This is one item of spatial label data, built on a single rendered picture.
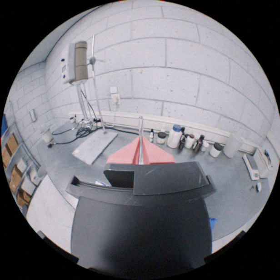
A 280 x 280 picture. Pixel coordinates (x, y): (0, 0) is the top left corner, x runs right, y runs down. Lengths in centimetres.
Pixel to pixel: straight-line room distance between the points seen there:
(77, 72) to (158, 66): 45
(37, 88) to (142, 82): 233
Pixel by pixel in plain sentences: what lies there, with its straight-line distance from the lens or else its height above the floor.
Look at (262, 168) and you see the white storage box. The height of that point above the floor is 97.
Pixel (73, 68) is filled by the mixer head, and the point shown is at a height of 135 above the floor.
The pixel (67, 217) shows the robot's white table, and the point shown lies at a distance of 45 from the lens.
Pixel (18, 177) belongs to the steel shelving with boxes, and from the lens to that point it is 233.
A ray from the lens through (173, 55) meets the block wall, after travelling 61.
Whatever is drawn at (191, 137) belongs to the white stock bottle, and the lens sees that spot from 51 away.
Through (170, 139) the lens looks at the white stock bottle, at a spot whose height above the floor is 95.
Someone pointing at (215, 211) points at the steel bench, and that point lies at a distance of 45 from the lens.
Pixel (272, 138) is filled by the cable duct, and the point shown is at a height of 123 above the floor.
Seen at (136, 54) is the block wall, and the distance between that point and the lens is 65.
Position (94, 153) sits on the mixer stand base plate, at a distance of 50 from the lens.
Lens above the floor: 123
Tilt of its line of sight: 38 degrees down
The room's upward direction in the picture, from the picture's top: straight up
